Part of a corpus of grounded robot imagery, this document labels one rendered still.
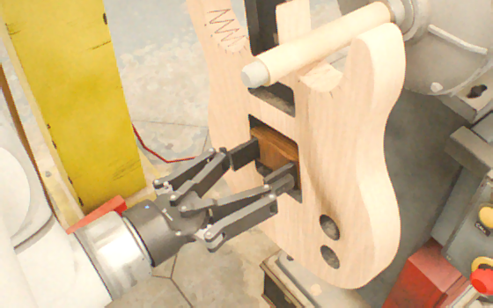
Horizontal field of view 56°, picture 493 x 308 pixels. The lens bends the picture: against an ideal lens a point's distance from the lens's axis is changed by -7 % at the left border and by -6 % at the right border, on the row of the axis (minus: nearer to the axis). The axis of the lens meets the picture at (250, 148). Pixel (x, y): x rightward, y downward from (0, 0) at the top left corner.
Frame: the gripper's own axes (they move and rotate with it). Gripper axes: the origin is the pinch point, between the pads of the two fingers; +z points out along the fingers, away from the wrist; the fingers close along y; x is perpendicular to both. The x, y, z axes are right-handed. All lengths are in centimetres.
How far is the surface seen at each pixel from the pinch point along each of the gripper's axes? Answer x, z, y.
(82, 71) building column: -20, 1, -93
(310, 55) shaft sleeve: 16.8, 1.7, 7.0
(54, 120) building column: -32, -12, -96
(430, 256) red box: -48, 36, 4
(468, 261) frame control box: -16.5, 16.6, 21.7
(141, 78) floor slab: -70, 44, -169
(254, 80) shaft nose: 16.7, -5.1, 6.4
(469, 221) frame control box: -8.9, 16.6, 20.4
